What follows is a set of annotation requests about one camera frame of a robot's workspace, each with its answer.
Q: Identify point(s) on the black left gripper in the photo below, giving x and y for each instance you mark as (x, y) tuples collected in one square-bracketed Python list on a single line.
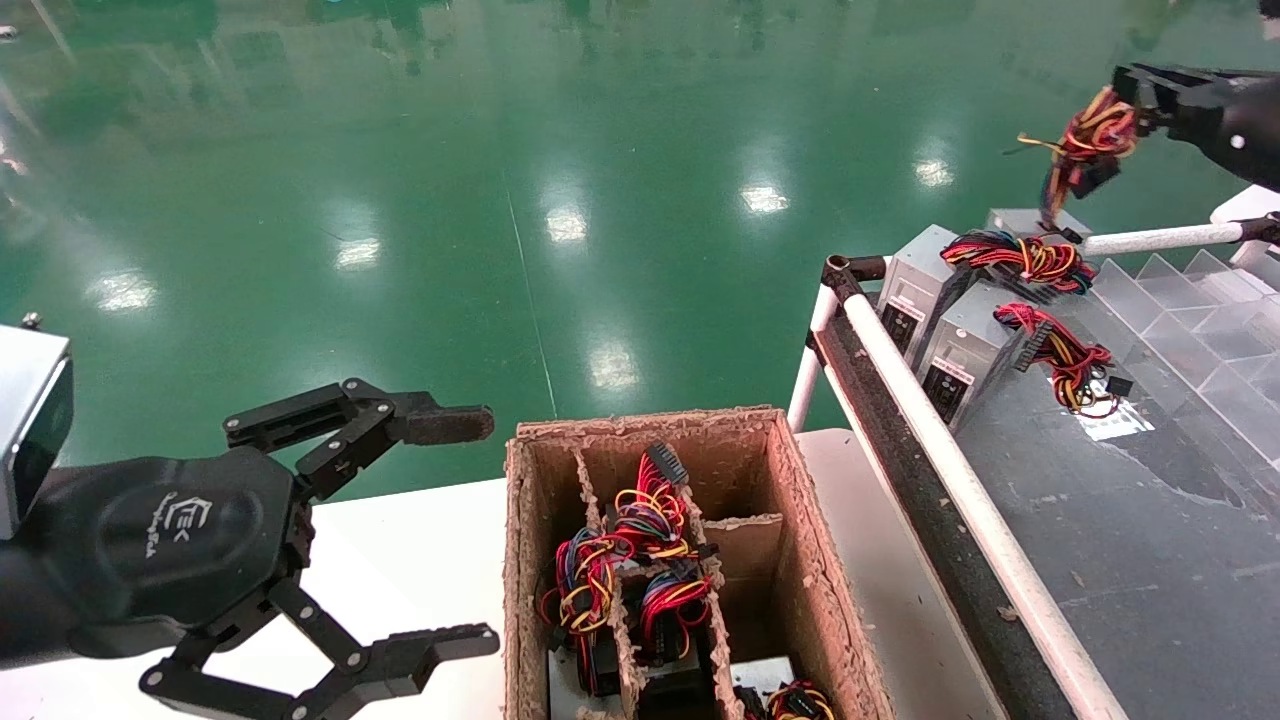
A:
[(170, 540)]

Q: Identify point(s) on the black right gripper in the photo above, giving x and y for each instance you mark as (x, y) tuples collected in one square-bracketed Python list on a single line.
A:
[(1262, 130)]

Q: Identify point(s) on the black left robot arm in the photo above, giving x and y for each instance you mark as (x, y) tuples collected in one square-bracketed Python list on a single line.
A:
[(15, 615)]

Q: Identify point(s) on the black pipe connector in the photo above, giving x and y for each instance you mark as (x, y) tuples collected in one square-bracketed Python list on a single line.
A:
[(845, 275), (1262, 228)]

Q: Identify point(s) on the clear acrylic zigzag divider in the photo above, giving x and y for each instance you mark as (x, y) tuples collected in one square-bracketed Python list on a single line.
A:
[(1200, 320)]

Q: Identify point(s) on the white label sticker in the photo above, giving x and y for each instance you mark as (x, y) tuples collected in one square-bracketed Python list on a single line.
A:
[(1115, 425)]

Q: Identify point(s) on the brown cardboard box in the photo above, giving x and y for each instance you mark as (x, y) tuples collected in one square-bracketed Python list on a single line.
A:
[(805, 530)]

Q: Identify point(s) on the black brush strip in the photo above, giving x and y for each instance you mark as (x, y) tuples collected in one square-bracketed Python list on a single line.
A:
[(900, 470)]

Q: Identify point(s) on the white frame panel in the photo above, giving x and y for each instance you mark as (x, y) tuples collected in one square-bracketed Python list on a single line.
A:
[(1250, 200)]

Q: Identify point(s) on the short white frame pipe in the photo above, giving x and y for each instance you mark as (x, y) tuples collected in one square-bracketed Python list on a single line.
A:
[(1160, 240)]

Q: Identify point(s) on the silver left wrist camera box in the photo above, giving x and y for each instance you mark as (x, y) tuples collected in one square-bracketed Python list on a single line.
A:
[(28, 420)]

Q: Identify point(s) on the white frame pipe leg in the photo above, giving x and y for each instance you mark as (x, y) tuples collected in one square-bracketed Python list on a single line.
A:
[(812, 360)]

